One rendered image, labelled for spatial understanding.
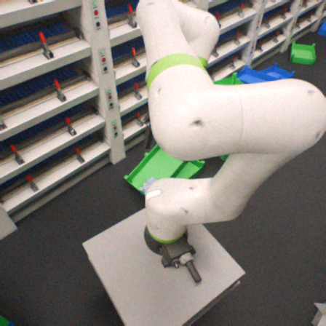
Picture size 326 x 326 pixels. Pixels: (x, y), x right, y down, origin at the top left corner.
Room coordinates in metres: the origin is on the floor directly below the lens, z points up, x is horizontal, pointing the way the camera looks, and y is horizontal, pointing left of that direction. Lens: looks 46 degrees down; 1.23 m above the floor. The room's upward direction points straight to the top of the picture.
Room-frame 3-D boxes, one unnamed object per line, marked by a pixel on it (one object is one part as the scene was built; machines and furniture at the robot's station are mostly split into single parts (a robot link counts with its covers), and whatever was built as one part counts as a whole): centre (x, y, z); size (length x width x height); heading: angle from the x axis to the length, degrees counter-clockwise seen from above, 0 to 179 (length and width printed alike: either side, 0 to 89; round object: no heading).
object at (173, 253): (0.43, -0.03, 0.40); 0.26 x 0.15 x 0.06; 26
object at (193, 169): (1.14, -0.06, 0.04); 0.30 x 0.20 x 0.08; 46
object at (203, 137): (0.39, -0.04, 0.95); 0.18 x 0.13 x 0.12; 8
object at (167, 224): (0.48, -0.03, 0.53); 0.16 x 0.13 x 0.19; 98
